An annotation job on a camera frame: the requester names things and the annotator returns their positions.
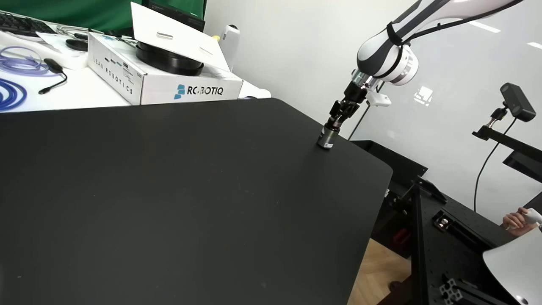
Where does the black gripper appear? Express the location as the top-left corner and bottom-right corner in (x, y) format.
(323, 83), (367, 135)

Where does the small dark glass bottle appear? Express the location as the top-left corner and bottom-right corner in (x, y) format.
(316, 129), (333, 149)

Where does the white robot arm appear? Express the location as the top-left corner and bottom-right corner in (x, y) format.
(320, 0), (521, 135)

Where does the operator hand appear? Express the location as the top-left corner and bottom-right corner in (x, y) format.
(501, 208), (535, 235)

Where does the black round device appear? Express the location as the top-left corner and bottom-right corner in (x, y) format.
(135, 42), (203, 76)

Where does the white VR controller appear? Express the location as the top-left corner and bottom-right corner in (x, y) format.
(523, 208), (542, 227)

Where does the white Robotiq cardboard box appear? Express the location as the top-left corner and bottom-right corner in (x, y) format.
(86, 34), (244, 105)

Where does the green backdrop cloth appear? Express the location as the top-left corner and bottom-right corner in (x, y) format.
(0, 0), (206, 30)

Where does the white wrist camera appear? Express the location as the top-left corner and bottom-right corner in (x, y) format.
(367, 91), (391, 106)

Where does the black metal frame stand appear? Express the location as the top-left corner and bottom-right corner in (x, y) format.
(355, 140), (540, 305)

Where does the black camera on mount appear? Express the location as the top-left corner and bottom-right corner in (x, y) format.
(499, 83), (537, 122)

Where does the blue coiled cable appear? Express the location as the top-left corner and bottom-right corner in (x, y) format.
(0, 76), (29, 112)

